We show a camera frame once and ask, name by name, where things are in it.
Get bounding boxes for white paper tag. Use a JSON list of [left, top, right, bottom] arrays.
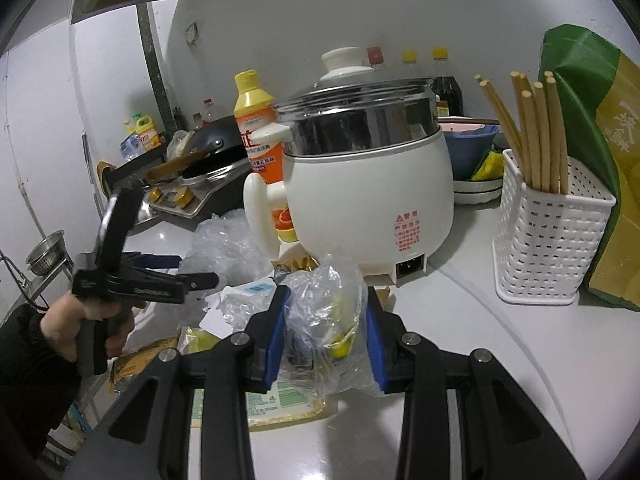
[[200, 276, 277, 339]]

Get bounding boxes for yellow food tray package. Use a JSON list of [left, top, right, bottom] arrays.
[[192, 328, 331, 428]]

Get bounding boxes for clear plastic bag trash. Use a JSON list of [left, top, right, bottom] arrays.
[[280, 252, 382, 398]]

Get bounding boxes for black shelf rack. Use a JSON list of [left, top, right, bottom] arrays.
[[96, 144, 166, 198]]

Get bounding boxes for black wok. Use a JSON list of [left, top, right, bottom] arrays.
[[144, 115, 249, 187]]

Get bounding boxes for bundle of wooden chopsticks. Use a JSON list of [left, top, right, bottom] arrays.
[[474, 70, 570, 195]]

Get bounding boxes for gold cracker wrapper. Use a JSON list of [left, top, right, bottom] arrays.
[[272, 254, 319, 274]]

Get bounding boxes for white electric cooking pot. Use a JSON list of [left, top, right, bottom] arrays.
[[273, 47, 454, 282]]

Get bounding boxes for person's left hand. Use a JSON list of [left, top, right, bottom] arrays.
[[39, 292, 134, 363]]

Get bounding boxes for brown paper bag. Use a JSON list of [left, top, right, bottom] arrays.
[[110, 334, 179, 391]]

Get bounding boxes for yellow oil jug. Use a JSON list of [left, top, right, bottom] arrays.
[[134, 114, 160, 152]]

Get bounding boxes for white perforated chopstick holder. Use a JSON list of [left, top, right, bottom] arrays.
[[492, 150, 616, 306]]

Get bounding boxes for steel wok lid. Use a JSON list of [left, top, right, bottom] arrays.
[[134, 198, 158, 228]]

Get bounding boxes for steel colander bowl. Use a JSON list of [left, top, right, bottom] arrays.
[[25, 230, 67, 276]]

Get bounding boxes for green yellow rice bag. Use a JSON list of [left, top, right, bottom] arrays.
[[539, 24, 639, 311]]

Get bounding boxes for dark soy sauce bottle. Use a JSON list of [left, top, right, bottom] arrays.
[[431, 48, 464, 117]]

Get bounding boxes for white plates stack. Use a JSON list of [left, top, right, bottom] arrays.
[[454, 178, 503, 205]]

